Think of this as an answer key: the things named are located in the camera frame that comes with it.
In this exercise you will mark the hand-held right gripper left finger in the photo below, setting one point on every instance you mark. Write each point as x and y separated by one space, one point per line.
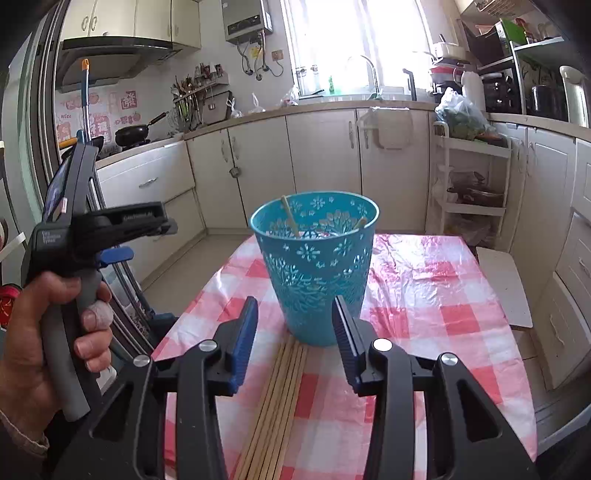
244 344

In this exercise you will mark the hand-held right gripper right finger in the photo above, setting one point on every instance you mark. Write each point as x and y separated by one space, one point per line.
345 341

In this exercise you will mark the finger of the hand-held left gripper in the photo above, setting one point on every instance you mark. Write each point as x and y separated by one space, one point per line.
117 256

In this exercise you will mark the teal cutout plastic bin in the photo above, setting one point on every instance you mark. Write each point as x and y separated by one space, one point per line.
318 286

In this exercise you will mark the row of wooden chopsticks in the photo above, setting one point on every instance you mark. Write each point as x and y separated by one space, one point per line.
272 415

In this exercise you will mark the pale bamboo chopstick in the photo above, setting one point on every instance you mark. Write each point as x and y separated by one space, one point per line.
360 223
288 217

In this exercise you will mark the person's left forearm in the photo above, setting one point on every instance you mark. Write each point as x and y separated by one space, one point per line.
18 454

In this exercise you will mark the person's left hand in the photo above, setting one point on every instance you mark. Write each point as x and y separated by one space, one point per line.
25 350

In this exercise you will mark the cream drawer unit under stove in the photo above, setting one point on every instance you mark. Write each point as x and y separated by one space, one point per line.
152 203

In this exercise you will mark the blue plastic base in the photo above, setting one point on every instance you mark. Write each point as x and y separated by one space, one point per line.
157 321

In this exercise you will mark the red round object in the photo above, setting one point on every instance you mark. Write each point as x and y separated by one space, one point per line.
8 307

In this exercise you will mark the pink checked tablecloth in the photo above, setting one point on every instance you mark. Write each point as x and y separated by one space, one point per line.
438 295

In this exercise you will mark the black wok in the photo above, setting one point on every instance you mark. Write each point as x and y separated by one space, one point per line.
131 136

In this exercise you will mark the grey refrigerator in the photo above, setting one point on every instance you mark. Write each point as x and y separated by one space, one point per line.
27 115

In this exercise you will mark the small metal hanging strainer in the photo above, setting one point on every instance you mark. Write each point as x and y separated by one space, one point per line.
234 173

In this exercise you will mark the white stool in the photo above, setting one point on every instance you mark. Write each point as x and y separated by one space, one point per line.
503 286

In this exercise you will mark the black range hood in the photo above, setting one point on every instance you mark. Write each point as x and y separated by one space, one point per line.
111 60

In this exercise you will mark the cream base cabinets with doors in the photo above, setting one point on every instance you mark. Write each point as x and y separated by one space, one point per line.
318 161

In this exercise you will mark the clear plastic bag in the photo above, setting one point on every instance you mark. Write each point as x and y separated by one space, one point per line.
256 105
234 110
290 98

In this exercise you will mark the white hanging door bin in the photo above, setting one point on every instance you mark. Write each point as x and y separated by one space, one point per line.
385 129

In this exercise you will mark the white trolley rack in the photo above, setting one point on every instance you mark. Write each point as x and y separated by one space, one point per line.
471 152

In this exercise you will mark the cream cabinet with drawers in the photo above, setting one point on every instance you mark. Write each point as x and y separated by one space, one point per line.
545 194

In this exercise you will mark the plastic bag of vegetables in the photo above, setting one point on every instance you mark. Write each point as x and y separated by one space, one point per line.
464 115

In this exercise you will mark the green dish soap bottle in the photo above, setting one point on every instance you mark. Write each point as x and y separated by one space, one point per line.
331 85

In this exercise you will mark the black water tap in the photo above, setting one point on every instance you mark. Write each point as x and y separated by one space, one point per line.
411 85

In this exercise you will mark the steel gas water heater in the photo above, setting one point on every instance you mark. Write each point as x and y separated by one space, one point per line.
247 21

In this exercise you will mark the chrome sink faucet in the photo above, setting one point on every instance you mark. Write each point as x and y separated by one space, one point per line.
371 74

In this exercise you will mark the white thermos jug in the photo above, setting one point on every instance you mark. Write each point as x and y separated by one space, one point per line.
473 90

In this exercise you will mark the black countertop oven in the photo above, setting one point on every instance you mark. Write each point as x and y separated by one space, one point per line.
501 92

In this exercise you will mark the stacked white kitchen appliances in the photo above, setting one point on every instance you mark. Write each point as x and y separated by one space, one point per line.
447 64

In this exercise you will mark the bright kitchen window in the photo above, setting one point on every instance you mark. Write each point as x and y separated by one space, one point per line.
355 41

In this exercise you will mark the black pot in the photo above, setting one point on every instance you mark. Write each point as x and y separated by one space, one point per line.
545 101

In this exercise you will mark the white electric kettle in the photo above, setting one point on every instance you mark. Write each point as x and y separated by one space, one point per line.
575 97

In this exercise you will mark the green box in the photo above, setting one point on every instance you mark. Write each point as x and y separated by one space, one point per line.
513 31

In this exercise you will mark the wall rack with kitchen utensils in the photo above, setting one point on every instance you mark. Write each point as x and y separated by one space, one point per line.
194 99

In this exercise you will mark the cream wall cabinets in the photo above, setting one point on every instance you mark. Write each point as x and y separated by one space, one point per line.
134 21

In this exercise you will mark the wall socket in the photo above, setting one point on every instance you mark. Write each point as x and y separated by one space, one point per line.
277 55

